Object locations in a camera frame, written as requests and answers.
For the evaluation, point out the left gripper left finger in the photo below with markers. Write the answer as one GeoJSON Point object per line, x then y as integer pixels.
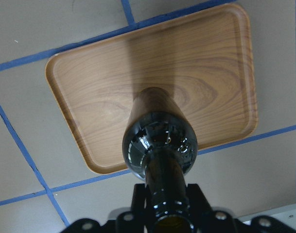
{"type": "Point", "coordinates": [132, 221]}

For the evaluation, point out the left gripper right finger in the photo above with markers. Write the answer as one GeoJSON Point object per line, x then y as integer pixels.
{"type": "Point", "coordinates": [204, 217]}

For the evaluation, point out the dark wine bottle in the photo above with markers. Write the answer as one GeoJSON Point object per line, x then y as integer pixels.
{"type": "Point", "coordinates": [159, 146]}

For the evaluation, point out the wooden tray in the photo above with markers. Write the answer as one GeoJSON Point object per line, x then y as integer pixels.
{"type": "Point", "coordinates": [203, 60]}

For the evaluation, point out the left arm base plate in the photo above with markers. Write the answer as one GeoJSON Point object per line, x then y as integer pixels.
{"type": "Point", "coordinates": [285, 214]}

